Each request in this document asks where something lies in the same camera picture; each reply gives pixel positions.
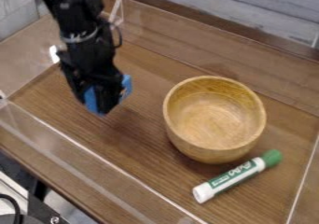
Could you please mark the blue rectangular block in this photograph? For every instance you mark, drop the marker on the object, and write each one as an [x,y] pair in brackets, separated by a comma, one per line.
[106,93]

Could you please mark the black metal bracket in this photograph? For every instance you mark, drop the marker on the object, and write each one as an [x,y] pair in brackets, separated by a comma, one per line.
[37,209]

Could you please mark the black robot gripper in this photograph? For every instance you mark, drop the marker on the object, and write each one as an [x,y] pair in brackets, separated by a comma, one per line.
[87,58]

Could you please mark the clear acrylic tray walls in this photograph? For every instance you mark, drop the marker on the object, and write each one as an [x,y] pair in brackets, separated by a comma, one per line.
[112,163]

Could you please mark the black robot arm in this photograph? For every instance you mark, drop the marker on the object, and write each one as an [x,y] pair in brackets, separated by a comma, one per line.
[87,7]

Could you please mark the brown wooden bowl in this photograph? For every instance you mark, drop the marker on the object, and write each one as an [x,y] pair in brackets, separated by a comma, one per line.
[214,118]

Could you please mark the green white dry-erase marker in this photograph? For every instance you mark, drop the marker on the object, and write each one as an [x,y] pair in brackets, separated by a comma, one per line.
[207,190]

